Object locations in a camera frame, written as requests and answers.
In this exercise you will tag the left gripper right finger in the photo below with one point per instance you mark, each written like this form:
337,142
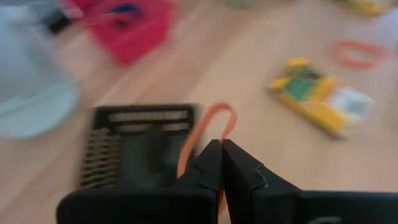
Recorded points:
242,180

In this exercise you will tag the white tilted desk lamp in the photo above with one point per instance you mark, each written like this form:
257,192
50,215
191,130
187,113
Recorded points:
31,93

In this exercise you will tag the black plastic basket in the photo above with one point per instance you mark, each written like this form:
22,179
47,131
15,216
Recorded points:
136,155

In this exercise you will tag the yellow green card pack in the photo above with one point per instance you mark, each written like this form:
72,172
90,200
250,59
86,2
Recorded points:
311,93

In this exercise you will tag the blue coil wristband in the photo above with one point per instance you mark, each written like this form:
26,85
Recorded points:
124,7

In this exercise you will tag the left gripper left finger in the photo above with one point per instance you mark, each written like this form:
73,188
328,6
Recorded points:
199,174

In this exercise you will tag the red plastic basket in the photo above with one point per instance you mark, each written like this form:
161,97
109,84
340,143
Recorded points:
136,40

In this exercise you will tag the orange rubber band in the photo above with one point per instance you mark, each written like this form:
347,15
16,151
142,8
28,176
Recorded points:
357,64
196,137

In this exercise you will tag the small yellow crayon box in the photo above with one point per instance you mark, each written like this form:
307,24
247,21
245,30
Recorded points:
367,7

